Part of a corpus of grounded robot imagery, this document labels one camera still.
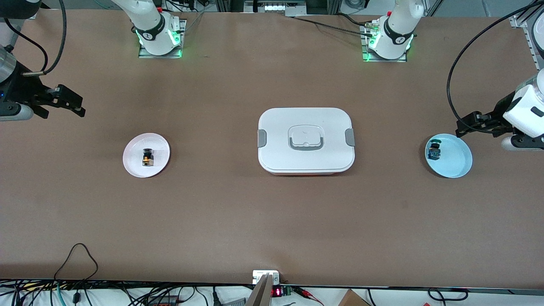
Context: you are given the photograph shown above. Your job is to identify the white lunch box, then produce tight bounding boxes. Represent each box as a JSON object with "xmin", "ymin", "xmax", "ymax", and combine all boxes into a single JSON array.
[{"xmin": 257, "ymin": 108, "xmax": 355, "ymax": 176}]

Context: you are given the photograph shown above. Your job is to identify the brown cardboard box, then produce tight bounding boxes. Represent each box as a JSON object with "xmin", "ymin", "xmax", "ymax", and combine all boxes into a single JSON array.
[{"xmin": 338, "ymin": 289, "xmax": 371, "ymax": 306}]

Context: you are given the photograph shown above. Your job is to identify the light blue round plate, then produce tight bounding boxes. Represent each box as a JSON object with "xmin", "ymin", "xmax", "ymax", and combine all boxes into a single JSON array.
[{"xmin": 425, "ymin": 133, "xmax": 473, "ymax": 179}]

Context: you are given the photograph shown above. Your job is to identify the pink round plate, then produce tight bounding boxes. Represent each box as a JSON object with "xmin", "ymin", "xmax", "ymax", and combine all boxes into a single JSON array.
[{"xmin": 123, "ymin": 133, "xmax": 170, "ymax": 178}]

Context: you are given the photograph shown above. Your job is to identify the grey equipment rack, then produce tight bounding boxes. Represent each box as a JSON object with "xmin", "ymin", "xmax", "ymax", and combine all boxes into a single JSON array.
[{"xmin": 215, "ymin": 0, "xmax": 340, "ymax": 15}]

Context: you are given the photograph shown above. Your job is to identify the aluminium frame bracket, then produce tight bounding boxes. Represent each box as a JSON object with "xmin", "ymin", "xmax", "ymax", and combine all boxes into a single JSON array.
[{"xmin": 510, "ymin": 0, "xmax": 544, "ymax": 71}]

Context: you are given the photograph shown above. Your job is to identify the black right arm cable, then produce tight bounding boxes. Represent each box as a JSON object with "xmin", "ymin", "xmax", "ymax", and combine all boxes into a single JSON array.
[{"xmin": 2, "ymin": 0, "xmax": 68, "ymax": 77}]

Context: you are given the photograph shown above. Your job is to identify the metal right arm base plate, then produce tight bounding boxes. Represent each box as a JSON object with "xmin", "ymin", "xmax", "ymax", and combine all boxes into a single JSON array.
[{"xmin": 138, "ymin": 19, "xmax": 187, "ymax": 59}]

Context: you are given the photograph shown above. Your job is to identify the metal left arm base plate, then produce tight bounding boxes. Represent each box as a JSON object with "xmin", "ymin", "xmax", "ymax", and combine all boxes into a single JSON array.
[{"xmin": 362, "ymin": 23, "xmax": 408, "ymax": 63}]

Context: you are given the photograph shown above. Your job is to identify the thin black looped cable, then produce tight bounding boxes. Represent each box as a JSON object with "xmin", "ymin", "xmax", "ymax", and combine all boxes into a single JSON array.
[{"xmin": 53, "ymin": 243, "xmax": 99, "ymax": 281}]

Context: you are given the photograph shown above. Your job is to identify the black cable loop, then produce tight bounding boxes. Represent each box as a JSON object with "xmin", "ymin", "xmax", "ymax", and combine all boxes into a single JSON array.
[{"xmin": 427, "ymin": 288, "xmax": 468, "ymax": 301}]

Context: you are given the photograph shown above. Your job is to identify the black cable on table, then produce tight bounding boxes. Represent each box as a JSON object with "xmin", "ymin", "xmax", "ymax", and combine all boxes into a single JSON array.
[{"xmin": 289, "ymin": 15, "xmax": 374, "ymax": 34}]

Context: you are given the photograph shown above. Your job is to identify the black cable bundle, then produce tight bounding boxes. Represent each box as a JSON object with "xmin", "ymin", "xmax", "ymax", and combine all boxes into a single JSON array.
[{"xmin": 0, "ymin": 278, "xmax": 255, "ymax": 306}]

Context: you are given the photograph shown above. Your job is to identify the red clip wires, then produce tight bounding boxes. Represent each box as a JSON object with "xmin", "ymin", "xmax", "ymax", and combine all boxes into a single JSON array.
[{"xmin": 293, "ymin": 287, "xmax": 323, "ymax": 306}]

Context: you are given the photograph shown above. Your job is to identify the grey camera post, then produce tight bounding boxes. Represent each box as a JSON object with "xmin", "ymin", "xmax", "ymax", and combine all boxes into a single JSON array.
[{"xmin": 246, "ymin": 273, "xmax": 273, "ymax": 306}]

